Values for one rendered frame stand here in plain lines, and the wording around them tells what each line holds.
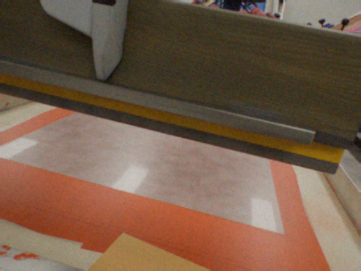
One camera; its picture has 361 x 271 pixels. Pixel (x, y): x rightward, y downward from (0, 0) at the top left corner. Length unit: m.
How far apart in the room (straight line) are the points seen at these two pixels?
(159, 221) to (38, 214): 0.11
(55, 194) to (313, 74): 0.25
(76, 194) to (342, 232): 0.28
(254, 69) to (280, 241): 0.17
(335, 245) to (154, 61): 0.25
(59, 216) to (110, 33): 0.17
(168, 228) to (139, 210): 0.04
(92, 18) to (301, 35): 0.14
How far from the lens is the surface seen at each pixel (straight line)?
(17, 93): 0.29
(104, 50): 0.22
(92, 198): 0.31
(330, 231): 0.37
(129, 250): 0.26
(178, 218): 0.30
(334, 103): 0.23
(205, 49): 0.22
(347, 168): 0.46
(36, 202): 0.31
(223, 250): 0.28
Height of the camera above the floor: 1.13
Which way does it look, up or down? 20 degrees down
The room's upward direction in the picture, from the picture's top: 11 degrees clockwise
